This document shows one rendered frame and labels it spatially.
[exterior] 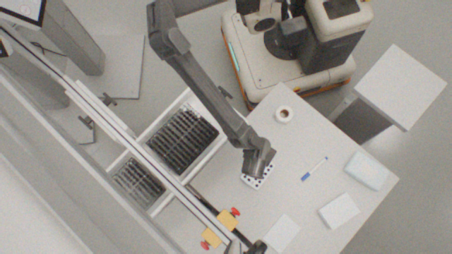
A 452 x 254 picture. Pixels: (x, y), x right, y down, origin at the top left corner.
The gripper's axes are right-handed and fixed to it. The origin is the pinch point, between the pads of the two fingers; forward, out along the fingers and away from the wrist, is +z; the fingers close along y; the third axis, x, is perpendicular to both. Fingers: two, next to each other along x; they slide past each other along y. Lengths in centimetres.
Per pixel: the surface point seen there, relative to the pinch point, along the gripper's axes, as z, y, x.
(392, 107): 16, 36, 49
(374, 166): 11.2, 40.1, 22.1
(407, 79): 17, 36, 64
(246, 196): 15.8, 4.4, -14.0
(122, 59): 92, -111, 22
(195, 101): 9.5, -33.1, 6.9
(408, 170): 91, 79, 55
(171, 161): 2.4, -25.9, -18.8
